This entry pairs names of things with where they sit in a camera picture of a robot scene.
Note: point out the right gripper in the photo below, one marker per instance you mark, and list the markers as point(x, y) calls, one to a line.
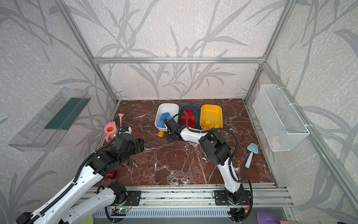
point(169, 140)

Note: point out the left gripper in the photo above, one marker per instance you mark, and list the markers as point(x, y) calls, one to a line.
point(139, 145)

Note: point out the blue lego brick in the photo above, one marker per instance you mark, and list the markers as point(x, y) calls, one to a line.
point(165, 115)
point(161, 123)

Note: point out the small red lego brick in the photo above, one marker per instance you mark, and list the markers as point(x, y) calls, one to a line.
point(192, 118)

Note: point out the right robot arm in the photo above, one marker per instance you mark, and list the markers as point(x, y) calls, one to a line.
point(218, 151)

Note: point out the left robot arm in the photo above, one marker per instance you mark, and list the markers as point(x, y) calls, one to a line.
point(61, 208)

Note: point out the white rectangular container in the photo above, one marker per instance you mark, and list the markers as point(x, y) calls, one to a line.
point(170, 108)

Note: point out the teal rectangular container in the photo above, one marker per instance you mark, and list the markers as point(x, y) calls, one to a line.
point(196, 113)

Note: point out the pink watering can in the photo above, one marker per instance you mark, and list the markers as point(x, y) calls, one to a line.
point(111, 129)

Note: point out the red metallic can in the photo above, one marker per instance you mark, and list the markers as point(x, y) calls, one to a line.
point(112, 175)

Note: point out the yellow rectangular container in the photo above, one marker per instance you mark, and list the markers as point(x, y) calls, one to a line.
point(213, 113)

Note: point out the light blue toy shovel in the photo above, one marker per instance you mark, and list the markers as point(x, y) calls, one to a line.
point(253, 149)

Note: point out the purple object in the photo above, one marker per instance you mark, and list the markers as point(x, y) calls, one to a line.
point(266, 218)

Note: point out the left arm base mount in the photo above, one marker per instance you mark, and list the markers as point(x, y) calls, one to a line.
point(133, 198)

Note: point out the clear plastic wall shelf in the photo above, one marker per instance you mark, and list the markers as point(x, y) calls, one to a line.
point(44, 132)

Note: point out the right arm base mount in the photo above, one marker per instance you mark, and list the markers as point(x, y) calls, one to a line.
point(221, 198)

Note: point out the white wire mesh basket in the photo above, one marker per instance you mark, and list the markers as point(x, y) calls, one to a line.
point(283, 127)

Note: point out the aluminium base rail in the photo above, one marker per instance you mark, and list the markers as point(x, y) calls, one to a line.
point(197, 201)

